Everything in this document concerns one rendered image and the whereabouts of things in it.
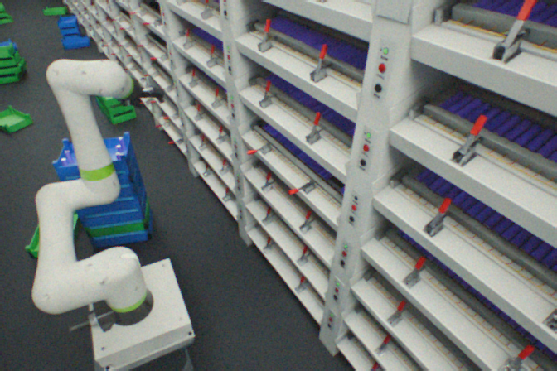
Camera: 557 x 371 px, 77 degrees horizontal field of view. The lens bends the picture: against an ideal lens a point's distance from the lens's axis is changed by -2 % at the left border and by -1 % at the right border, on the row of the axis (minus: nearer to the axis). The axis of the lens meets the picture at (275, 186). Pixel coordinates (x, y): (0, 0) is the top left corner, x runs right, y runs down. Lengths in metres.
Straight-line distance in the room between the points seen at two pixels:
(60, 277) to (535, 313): 1.12
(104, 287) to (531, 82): 1.08
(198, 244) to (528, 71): 1.66
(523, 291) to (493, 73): 0.41
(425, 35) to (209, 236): 1.56
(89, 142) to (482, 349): 1.26
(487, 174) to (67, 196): 1.28
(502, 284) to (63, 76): 1.24
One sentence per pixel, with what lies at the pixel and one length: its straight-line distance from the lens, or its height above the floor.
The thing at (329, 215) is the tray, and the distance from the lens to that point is 1.12.
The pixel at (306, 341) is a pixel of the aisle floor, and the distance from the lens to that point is 1.64.
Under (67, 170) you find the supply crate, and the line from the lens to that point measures 1.80.
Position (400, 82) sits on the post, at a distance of 0.76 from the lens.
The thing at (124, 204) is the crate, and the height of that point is 0.27.
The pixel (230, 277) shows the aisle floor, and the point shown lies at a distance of 1.81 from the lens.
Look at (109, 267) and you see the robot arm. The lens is 1.14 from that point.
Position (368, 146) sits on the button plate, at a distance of 0.86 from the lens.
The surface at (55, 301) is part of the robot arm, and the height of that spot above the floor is 0.60.
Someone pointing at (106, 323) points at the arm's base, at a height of 0.41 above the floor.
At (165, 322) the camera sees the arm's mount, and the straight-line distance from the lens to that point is 1.29.
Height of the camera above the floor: 1.46
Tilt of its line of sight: 40 degrees down
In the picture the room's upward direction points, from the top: straight up
